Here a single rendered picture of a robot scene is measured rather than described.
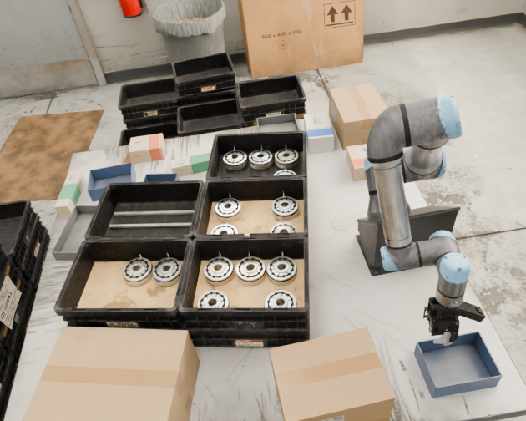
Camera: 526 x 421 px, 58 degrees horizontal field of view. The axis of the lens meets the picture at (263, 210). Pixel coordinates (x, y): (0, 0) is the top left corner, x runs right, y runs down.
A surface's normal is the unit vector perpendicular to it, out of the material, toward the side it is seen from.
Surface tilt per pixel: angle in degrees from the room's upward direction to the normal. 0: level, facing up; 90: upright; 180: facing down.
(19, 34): 90
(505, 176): 0
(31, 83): 90
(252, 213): 0
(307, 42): 74
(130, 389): 0
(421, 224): 90
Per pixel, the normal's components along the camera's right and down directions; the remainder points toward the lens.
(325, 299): -0.09, -0.70
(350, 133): 0.13, 0.69
